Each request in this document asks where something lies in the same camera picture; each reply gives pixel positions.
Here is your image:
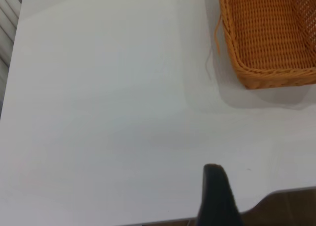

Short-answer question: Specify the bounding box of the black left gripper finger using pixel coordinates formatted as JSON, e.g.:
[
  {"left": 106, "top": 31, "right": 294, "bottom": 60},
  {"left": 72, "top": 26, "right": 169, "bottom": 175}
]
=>
[{"left": 196, "top": 163, "right": 245, "bottom": 226}]

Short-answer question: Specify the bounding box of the orange wicker basket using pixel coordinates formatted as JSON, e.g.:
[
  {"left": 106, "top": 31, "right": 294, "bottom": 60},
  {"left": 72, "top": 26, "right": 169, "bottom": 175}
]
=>
[{"left": 206, "top": 0, "right": 316, "bottom": 90}]

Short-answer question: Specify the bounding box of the white slatted panel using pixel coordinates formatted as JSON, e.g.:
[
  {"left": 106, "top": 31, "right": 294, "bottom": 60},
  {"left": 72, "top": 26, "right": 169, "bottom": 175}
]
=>
[{"left": 0, "top": 0, "right": 24, "bottom": 120}]

